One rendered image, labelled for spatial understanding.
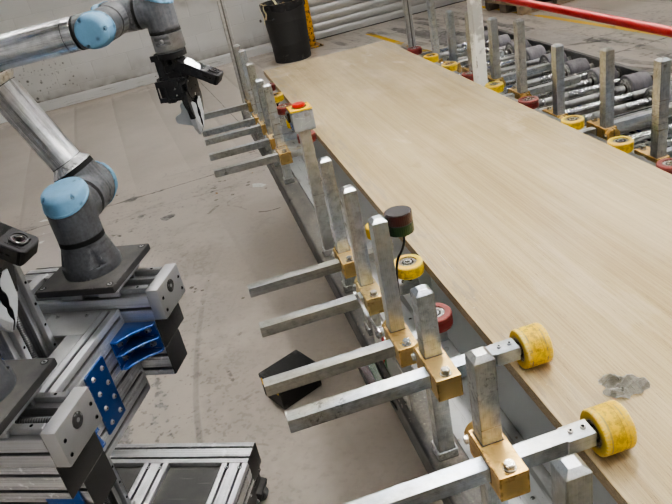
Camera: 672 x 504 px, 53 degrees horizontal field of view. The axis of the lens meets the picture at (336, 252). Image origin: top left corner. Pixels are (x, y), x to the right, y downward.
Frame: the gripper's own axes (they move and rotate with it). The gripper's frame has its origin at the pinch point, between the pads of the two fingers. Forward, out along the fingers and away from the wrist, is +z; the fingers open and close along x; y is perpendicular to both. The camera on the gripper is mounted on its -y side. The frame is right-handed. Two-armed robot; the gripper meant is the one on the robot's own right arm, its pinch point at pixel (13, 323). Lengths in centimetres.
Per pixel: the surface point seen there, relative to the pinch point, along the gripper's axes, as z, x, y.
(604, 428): 34, -12, -85
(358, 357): 46, -47, -38
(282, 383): 46, -39, -22
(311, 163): 28, -124, -15
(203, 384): 132, -142, 59
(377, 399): 37, -23, -46
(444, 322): 42, -53, -58
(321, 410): 36, -19, -37
